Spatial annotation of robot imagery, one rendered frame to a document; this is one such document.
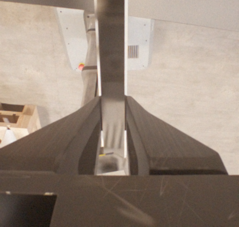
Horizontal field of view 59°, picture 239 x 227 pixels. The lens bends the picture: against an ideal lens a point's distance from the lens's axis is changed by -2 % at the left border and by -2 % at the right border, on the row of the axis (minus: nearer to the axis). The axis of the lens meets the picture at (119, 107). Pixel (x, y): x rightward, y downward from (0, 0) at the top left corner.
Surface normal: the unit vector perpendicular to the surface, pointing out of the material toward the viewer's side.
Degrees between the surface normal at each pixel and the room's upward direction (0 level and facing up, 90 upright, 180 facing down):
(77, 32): 0
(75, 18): 0
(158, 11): 0
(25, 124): 90
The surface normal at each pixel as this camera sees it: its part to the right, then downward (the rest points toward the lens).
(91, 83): -0.05, -0.67
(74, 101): 0.00, 0.74
